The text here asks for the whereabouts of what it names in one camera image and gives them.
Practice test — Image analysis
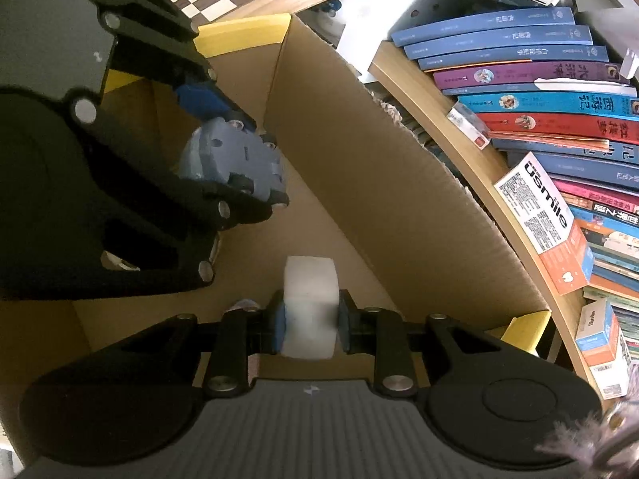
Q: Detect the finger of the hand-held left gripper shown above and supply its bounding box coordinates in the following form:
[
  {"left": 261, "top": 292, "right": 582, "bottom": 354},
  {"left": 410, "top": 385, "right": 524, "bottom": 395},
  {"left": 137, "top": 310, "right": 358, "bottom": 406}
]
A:
[
  {"left": 67, "top": 89, "right": 274, "bottom": 287},
  {"left": 57, "top": 0, "right": 258, "bottom": 133}
]

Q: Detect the white rectangular block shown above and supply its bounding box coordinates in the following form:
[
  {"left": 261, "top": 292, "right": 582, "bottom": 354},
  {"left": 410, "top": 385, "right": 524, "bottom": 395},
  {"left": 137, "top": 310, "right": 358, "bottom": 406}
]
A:
[{"left": 282, "top": 255, "right": 339, "bottom": 360}]

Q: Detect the grey fluffy charm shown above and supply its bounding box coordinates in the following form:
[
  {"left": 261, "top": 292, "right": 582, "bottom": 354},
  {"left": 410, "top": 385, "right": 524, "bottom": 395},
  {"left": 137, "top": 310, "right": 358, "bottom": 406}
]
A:
[{"left": 534, "top": 399, "right": 639, "bottom": 479}]

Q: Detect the blue grey toy car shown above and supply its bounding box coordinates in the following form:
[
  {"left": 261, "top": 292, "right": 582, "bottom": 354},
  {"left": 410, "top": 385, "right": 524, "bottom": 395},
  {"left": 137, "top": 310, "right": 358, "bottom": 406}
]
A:
[{"left": 177, "top": 117, "right": 290, "bottom": 210}]

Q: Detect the small white red box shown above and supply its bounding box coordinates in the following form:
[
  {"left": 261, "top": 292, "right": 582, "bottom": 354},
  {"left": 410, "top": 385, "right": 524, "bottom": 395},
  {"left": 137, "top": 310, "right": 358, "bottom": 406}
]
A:
[{"left": 447, "top": 101, "right": 492, "bottom": 149}]

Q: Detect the bookshelf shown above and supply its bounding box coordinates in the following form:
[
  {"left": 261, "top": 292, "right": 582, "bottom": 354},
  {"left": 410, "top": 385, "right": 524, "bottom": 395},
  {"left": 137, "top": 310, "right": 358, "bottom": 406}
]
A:
[{"left": 369, "top": 42, "right": 607, "bottom": 402}]

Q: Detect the yellow cardboard box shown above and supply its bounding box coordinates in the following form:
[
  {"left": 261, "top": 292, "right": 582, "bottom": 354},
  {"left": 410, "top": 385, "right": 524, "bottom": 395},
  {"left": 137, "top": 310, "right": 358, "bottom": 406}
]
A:
[{"left": 0, "top": 12, "right": 552, "bottom": 479}]

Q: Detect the long white orange box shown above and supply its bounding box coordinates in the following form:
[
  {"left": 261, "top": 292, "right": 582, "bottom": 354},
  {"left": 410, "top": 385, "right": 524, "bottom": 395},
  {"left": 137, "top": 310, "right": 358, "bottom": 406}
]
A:
[{"left": 494, "top": 152, "right": 595, "bottom": 295}]

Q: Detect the row of books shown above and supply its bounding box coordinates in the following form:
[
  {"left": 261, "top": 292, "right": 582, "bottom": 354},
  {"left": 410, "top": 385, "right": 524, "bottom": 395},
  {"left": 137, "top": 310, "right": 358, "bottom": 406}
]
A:
[{"left": 389, "top": 7, "right": 639, "bottom": 410}]

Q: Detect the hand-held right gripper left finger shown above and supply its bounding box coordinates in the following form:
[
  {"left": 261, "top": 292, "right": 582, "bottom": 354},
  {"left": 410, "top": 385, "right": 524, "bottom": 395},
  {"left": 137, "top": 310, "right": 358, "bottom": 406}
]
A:
[{"left": 100, "top": 289, "right": 288, "bottom": 400}]

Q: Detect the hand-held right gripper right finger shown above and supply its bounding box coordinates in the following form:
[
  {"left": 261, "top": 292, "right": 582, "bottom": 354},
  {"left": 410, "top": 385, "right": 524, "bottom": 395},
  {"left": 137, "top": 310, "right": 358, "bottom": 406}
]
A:
[{"left": 337, "top": 289, "right": 520, "bottom": 400}]

